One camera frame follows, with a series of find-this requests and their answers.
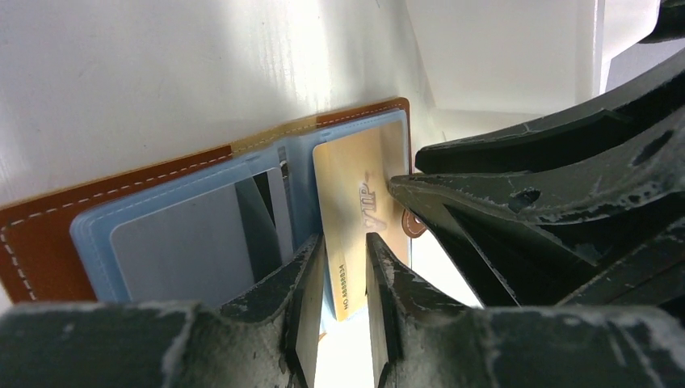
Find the gold credit card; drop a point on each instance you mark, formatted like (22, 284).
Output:
(352, 175)

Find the clear acrylic card box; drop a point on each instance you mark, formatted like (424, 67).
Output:
(492, 64)

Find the brown leather card holder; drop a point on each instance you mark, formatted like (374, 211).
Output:
(56, 247)

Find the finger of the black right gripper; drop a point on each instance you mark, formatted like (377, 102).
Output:
(608, 230)
(568, 136)

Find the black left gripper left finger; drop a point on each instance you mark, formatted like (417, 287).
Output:
(266, 337)

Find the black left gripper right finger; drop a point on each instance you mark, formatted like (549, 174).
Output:
(421, 337)

